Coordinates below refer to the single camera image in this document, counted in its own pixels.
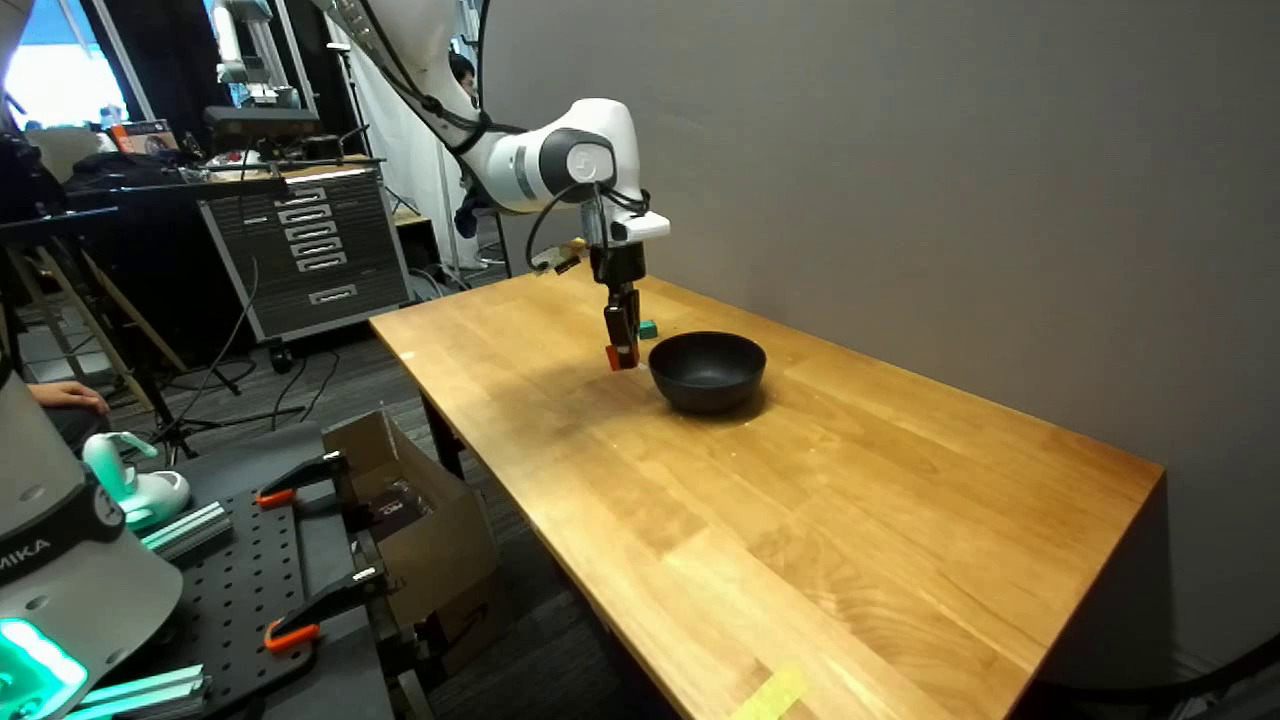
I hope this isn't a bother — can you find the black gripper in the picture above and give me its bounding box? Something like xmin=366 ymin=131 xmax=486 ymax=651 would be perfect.
xmin=588 ymin=242 xmax=653 ymax=371

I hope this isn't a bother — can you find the grey robot base green light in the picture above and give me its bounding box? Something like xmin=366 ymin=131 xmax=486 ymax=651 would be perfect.
xmin=0 ymin=371 xmax=189 ymax=720

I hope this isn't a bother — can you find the black bowl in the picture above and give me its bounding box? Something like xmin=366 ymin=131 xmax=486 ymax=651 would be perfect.
xmin=645 ymin=329 xmax=774 ymax=420

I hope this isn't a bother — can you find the bystander bare hand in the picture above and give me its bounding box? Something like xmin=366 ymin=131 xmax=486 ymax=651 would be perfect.
xmin=25 ymin=378 xmax=118 ymax=420

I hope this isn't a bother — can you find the black table leg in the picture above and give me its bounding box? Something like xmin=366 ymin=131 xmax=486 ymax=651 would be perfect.
xmin=417 ymin=391 xmax=473 ymax=486

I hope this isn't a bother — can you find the cardboard box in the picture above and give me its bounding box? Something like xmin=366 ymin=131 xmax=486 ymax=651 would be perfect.
xmin=316 ymin=407 xmax=503 ymax=633

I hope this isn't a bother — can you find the white curtain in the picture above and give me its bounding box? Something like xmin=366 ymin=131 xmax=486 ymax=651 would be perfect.
xmin=316 ymin=0 xmax=473 ymax=276

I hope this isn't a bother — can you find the dark drawer cabinet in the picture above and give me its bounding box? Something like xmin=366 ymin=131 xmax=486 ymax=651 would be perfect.
xmin=197 ymin=164 xmax=417 ymax=350

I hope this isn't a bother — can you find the yellow tape strip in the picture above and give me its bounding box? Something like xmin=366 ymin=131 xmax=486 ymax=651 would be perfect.
xmin=729 ymin=660 xmax=811 ymax=720

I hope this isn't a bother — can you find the cluttered wooden desk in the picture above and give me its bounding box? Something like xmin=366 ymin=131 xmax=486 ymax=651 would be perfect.
xmin=66 ymin=115 xmax=385 ymax=192

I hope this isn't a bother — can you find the dark equipment rack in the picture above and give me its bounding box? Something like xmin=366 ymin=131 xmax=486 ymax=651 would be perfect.
xmin=197 ymin=0 xmax=331 ymax=160

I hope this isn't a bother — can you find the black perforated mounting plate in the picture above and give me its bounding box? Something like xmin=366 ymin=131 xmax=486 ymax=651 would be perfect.
xmin=118 ymin=480 xmax=409 ymax=720

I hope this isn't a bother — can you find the aluminium extrusion bar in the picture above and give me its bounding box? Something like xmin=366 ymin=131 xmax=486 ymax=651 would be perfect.
xmin=61 ymin=660 xmax=214 ymax=720
xmin=135 ymin=497 xmax=238 ymax=561

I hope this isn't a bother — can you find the black tripod stand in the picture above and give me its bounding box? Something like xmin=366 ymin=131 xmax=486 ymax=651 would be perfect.
xmin=0 ymin=206 xmax=249 ymax=454

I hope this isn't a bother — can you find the white teal handheld device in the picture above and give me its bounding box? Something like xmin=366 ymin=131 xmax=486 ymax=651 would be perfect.
xmin=80 ymin=429 xmax=197 ymax=536

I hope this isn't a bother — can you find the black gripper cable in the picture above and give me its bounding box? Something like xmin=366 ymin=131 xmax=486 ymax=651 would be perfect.
xmin=520 ymin=186 xmax=591 ymax=280

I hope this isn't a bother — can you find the black clamp orange handle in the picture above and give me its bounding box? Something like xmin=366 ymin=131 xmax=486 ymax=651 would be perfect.
xmin=256 ymin=566 xmax=395 ymax=660
xmin=252 ymin=450 xmax=356 ymax=517

